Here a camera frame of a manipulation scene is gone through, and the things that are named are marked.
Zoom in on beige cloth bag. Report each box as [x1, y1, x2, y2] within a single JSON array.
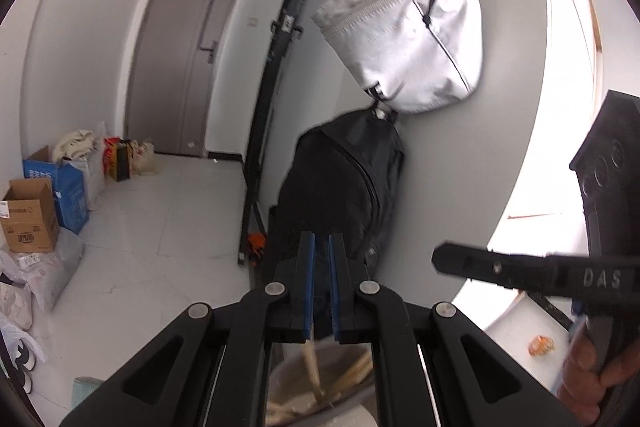
[[52, 122, 106, 211]]

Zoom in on brown cardboard box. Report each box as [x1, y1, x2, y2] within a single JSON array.
[[1, 178, 60, 254]]

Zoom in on white utensil holder grey insert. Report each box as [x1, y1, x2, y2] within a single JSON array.
[[264, 338, 378, 426]]

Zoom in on red yellow shopping bag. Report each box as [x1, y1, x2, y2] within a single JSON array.
[[103, 136, 132, 182]]

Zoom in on right hand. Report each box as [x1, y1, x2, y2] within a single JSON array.
[[555, 323, 639, 426]]

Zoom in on black folded metal stand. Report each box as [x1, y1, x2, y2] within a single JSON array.
[[236, 0, 306, 265]]

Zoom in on white sling bag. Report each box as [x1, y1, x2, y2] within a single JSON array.
[[312, 0, 483, 114]]

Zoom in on black white sneakers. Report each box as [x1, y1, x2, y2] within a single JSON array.
[[12, 339, 37, 395]]

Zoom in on chopsticks bundle in holder side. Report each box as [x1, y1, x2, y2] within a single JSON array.
[[267, 351, 373, 425]]

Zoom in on grey plastic parcel bag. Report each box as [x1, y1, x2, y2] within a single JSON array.
[[1, 229, 85, 314]]

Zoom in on white plastic bag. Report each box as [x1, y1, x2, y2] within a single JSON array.
[[0, 281, 49, 368]]

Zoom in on black backpack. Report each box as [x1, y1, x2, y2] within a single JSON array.
[[262, 104, 405, 277]]

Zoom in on grey door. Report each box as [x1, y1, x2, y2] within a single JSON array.
[[124, 0, 236, 157]]

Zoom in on blue cardboard box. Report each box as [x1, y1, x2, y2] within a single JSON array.
[[23, 146, 89, 235]]

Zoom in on chopsticks bundle in holder back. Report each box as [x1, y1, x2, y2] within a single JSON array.
[[302, 340, 334, 405]]

